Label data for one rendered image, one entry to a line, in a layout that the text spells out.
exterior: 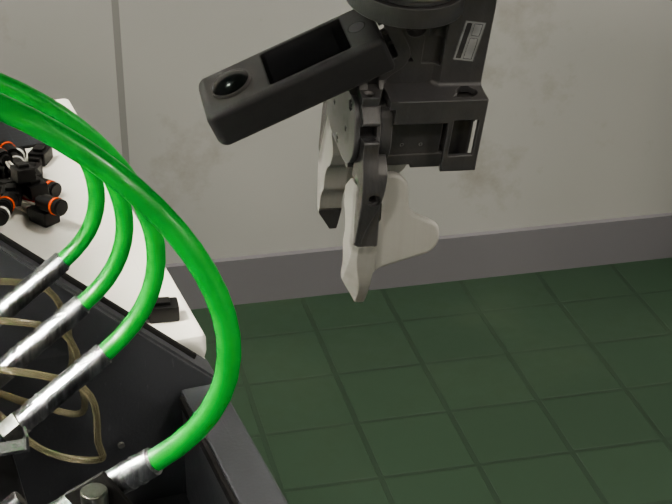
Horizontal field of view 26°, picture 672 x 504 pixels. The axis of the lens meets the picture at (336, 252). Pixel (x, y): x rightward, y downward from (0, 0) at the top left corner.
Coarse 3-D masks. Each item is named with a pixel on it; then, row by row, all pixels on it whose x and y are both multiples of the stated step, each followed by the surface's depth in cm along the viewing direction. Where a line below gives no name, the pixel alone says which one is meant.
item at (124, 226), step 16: (112, 192) 110; (128, 208) 111; (128, 224) 111; (128, 240) 112; (112, 256) 112; (112, 272) 113; (96, 288) 113; (64, 304) 113; (80, 304) 113; (48, 320) 113; (64, 320) 113; (80, 320) 114; (32, 336) 113; (48, 336) 113; (16, 352) 113; (32, 352) 113; (0, 384) 113
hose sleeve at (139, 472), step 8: (136, 456) 86; (144, 456) 86; (120, 464) 87; (128, 464) 86; (136, 464) 86; (144, 464) 86; (112, 472) 86; (120, 472) 86; (128, 472) 86; (136, 472) 86; (144, 472) 86; (152, 472) 86; (160, 472) 86; (112, 480) 86; (120, 480) 86; (128, 480) 86; (136, 480) 86; (144, 480) 86; (120, 488) 86; (128, 488) 86; (136, 488) 87; (64, 496) 88
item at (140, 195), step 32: (0, 96) 76; (32, 128) 76; (64, 128) 77; (96, 160) 77; (128, 192) 78; (160, 224) 78; (192, 256) 79; (224, 288) 80; (224, 320) 81; (224, 352) 82; (224, 384) 83; (192, 416) 85; (160, 448) 85
